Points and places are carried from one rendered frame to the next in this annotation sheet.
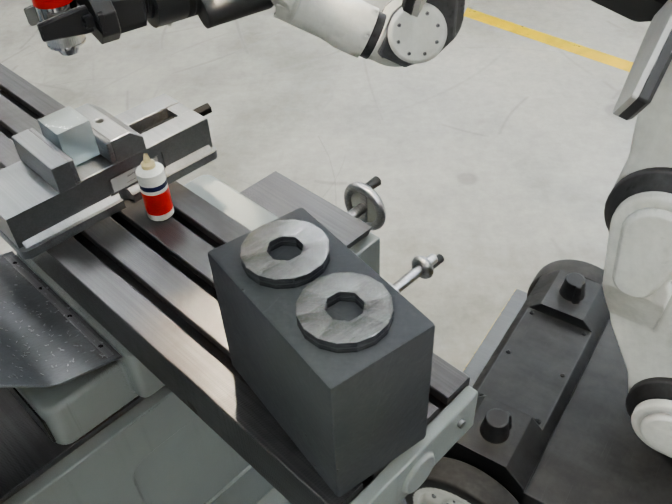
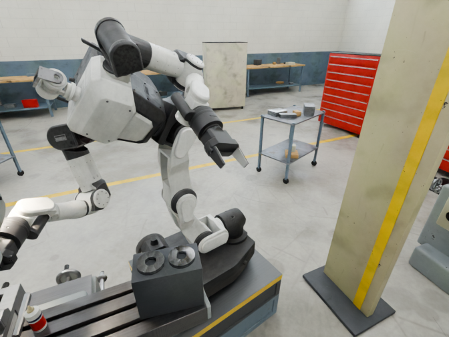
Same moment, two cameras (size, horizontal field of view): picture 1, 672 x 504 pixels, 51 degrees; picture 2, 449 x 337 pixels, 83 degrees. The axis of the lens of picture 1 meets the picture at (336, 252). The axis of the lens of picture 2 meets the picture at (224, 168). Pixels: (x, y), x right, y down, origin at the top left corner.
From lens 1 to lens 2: 56 cm
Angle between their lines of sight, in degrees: 58
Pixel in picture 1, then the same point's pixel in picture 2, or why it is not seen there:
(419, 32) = (102, 197)
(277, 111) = not seen: outside the picture
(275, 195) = (39, 299)
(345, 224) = (81, 281)
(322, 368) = (194, 267)
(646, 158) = (174, 191)
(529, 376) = not seen: hidden behind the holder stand
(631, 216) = (181, 204)
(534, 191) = (83, 243)
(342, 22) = (77, 208)
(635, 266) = (187, 214)
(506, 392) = not seen: hidden behind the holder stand
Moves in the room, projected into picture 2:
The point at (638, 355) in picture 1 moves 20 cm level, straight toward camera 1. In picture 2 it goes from (191, 235) to (211, 258)
